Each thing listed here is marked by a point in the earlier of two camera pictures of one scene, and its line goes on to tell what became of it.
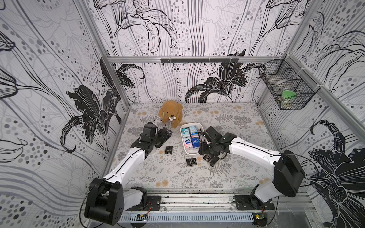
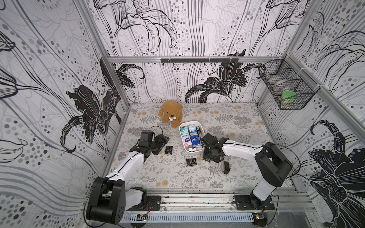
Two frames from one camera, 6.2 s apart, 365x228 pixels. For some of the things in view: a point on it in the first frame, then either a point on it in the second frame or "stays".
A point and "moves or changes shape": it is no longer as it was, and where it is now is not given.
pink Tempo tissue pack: [187, 143] moves or changes shape
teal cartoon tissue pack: [186, 132] stays
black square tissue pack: [190, 162] stays
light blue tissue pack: [194, 131] stays
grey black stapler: [222, 155] moves or changes shape
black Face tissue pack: [199, 133] stays
